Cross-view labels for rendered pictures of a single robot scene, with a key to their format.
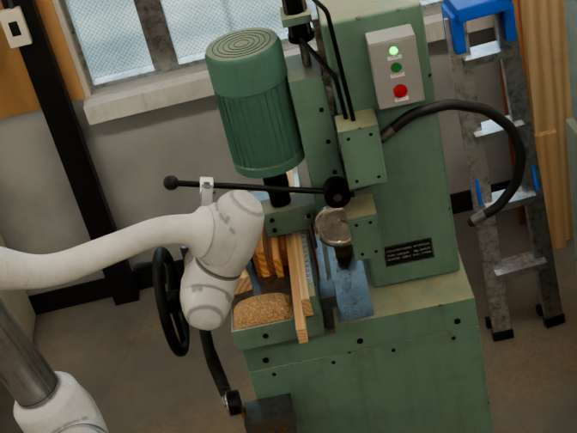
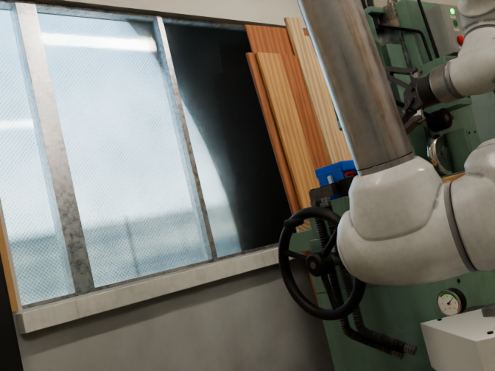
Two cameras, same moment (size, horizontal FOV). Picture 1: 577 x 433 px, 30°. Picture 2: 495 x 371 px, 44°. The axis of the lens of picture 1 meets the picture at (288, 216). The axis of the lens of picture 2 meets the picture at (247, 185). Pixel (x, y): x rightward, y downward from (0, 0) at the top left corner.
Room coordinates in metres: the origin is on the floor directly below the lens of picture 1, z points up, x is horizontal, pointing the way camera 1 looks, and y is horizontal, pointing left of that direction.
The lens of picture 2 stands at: (1.26, 1.53, 0.89)
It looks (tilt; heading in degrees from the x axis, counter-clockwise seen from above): 6 degrees up; 315
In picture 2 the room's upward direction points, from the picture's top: 13 degrees counter-clockwise
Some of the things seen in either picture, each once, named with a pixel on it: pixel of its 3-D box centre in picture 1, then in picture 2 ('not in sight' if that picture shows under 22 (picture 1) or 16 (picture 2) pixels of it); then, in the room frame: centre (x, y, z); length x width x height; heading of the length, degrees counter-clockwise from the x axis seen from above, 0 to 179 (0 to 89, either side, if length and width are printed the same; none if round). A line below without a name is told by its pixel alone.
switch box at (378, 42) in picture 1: (395, 67); (447, 32); (2.09, -0.30, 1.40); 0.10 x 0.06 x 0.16; 86
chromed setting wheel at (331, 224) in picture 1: (339, 224); (442, 154); (2.12, -0.11, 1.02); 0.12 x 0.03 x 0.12; 86
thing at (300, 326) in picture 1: (294, 265); not in sight; (2.15, 0.02, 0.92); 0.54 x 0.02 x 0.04; 176
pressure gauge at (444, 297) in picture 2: (236, 405); (453, 305); (2.01, 0.24, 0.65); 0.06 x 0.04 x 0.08; 176
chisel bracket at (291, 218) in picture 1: (293, 216); not in sight; (2.25, -0.01, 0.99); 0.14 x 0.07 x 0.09; 86
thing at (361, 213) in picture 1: (363, 227); (462, 150); (2.09, -0.16, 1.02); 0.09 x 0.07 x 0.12; 176
